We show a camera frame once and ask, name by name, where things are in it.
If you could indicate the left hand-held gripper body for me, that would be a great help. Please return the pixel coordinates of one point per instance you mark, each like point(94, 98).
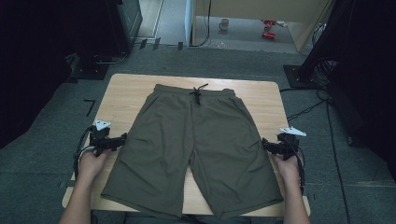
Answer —
point(100, 140)

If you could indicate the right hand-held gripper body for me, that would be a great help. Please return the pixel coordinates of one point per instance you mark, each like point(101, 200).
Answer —
point(288, 146)

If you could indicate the olive green shorts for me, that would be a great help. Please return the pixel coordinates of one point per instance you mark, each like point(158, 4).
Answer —
point(199, 140)

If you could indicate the person's right hand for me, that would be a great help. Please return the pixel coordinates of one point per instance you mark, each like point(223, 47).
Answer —
point(288, 169)

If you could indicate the person's left hand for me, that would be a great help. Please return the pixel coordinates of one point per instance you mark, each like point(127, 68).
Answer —
point(91, 165)

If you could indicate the person's dark clothing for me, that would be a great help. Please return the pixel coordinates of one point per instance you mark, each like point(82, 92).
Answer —
point(155, 218)

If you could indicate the dark curtain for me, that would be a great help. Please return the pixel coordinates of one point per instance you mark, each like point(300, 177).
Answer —
point(367, 77)
point(34, 62)

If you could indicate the red toy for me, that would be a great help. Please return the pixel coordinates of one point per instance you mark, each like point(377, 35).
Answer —
point(268, 23)
point(268, 35)

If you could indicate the black cabinet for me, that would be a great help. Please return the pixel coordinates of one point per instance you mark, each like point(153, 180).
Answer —
point(126, 25)

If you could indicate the beige mug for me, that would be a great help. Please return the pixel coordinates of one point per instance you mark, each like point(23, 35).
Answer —
point(223, 24)

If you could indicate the black stand base plate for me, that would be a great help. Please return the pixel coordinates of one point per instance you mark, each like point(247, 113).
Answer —
point(90, 72)
point(295, 77)

